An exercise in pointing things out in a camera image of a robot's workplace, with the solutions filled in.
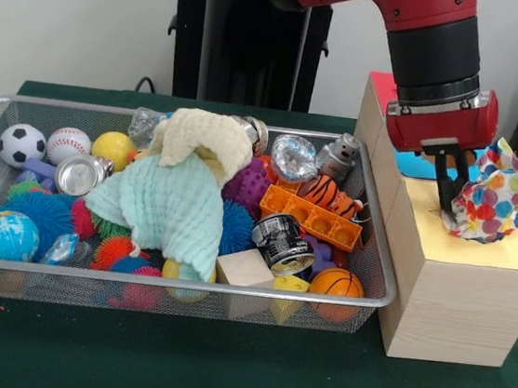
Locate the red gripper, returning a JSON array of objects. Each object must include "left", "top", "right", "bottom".
[{"left": 376, "top": 77, "right": 504, "bottom": 218}]

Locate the colourful dotted cloth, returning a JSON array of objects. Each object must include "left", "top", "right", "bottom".
[{"left": 438, "top": 130, "right": 518, "bottom": 248}]

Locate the cream muslin cloth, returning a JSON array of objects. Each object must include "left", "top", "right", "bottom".
[{"left": 147, "top": 102, "right": 259, "bottom": 192}]

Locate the mint green muslin cloth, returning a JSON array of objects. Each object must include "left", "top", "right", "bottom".
[{"left": 76, "top": 141, "right": 234, "bottom": 284}]

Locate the wooden box with three holes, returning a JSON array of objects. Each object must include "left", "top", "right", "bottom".
[{"left": 328, "top": 68, "right": 518, "bottom": 372}]

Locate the silver toy robot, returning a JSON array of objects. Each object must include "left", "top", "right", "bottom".
[{"left": 312, "top": 128, "right": 361, "bottom": 182}]

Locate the tiger plush toy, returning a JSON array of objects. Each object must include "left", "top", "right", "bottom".
[{"left": 294, "top": 170, "right": 367, "bottom": 221}]

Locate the orange toy building block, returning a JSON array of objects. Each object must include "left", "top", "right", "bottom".
[{"left": 256, "top": 183, "right": 366, "bottom": 255}]

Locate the orange toy basketball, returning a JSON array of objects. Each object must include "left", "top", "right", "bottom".
[{"left": 305, "top": 264, "right": 368, "bottom": 327}]

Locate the crushed black drink can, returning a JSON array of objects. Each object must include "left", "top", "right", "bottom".
[{"left": 247, "top": 209, "right": 322, "bottom": 281}]

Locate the dark green tablecloth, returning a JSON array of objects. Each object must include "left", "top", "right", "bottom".
[{"left": 0, "top": 76, "right": 518, "bottom": 388}]

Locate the plain yellow ball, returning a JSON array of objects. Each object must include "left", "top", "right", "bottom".
[{"left": 88, "top": 129, "right": 139, "bottom": 175}]

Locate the white toy baseball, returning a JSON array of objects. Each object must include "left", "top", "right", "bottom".
[{"left": 45, "top": 125, "right": 95, "bottom": 170}]

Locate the blue spiky rubber ball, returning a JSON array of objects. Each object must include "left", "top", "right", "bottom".
[{"left": 0, "top": 186, "right": 80, "bottom": 265}]

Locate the black and white soccer ball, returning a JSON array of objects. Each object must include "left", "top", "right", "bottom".
[{"left": 0, "top": 121, "right": 50, "bottom": 173}]

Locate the globe print ball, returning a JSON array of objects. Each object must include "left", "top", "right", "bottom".
[{"left": 0, "top": 208, "right": 45, "bottom": 265}]

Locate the silver wire mesh bin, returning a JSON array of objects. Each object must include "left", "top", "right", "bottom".
[{"left": 0, "top": 92, "right": 416, "bottom": 345}]

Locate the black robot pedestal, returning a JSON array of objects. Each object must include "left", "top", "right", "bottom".
[{"left": 151, "top": 0, "right": 337, "bottom": 115}]

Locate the black cable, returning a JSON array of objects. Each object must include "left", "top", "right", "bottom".
[{"left": 133, "top": 75, "right": 160, "bottom": 96}]

